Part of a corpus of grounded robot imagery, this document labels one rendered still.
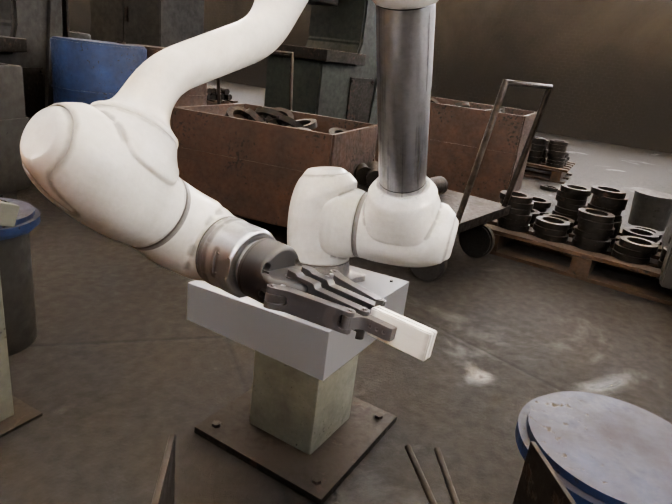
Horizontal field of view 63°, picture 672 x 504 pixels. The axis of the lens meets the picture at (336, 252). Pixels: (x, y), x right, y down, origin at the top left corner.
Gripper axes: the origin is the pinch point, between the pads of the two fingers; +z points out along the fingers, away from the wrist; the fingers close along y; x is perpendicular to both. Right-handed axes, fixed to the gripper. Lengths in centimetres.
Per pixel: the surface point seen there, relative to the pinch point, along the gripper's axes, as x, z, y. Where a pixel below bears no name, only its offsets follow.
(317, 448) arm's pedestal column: -65, -39, -58
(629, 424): -22, 22, -55
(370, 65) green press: 57, -298, -443
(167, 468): -2.5, -0.6, 28.0
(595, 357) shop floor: -53, 5, -175
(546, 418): -23, 10, -46
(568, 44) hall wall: 203, -290, -1094
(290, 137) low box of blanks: -2, -152, -162
